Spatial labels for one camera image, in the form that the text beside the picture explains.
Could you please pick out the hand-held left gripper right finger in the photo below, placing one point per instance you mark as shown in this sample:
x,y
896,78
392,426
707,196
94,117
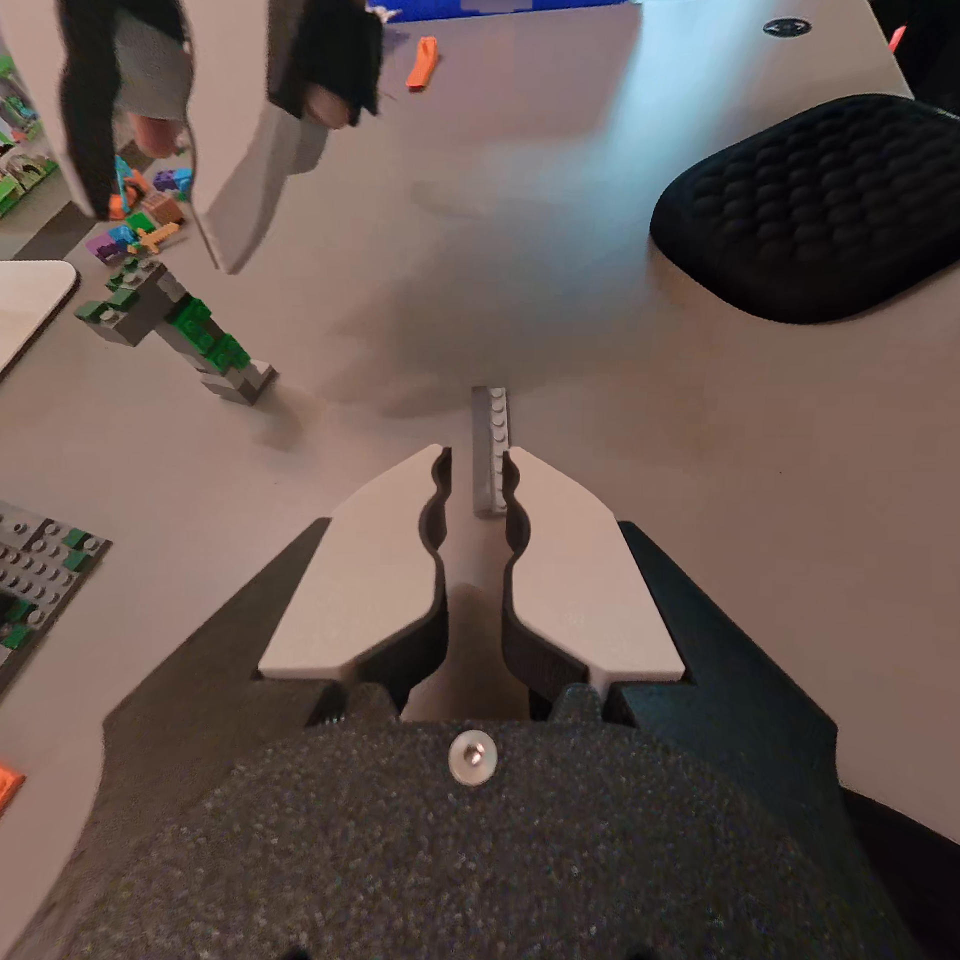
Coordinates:
x,y
593,593

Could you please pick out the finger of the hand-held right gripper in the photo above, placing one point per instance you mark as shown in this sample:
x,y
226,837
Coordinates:
x,y
87,105
248,135

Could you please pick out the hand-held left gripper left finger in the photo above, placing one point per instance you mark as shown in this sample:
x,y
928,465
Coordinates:
x,y
360,593

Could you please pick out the long light grey plate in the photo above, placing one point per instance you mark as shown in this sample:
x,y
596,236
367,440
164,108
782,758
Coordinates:
x,y
489,450

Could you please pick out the bright green corner plate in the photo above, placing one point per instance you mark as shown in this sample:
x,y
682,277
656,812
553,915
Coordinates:
x,y
203,327

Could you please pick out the grey white brick column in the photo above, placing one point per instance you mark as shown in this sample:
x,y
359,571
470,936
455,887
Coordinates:
x,y
225,360

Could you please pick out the black desk grommet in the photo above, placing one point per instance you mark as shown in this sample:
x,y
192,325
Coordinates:
x,y
786,27

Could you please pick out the person's right hand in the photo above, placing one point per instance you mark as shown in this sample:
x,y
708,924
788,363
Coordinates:
x,y
150,113

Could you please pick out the green toy box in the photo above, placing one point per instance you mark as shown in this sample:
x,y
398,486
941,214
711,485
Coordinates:
x,y
23,143

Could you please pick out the orange brick separator tool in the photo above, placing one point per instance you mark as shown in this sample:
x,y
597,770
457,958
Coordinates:
x,y
425,65

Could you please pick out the pile of colourful brick figures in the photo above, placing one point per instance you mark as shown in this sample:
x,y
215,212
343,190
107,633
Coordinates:
x,y
143,225

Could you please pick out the blue plastic bin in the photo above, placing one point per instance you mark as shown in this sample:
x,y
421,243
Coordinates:
x,y
510,8

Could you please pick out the white lamp base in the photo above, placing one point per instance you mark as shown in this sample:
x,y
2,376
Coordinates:
x,y
30,308

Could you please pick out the grey green brick tower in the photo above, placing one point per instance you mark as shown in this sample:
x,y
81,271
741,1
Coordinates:
x,y
38,578

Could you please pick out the orange brick plate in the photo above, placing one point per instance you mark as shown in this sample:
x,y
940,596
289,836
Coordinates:
x,y
8,788

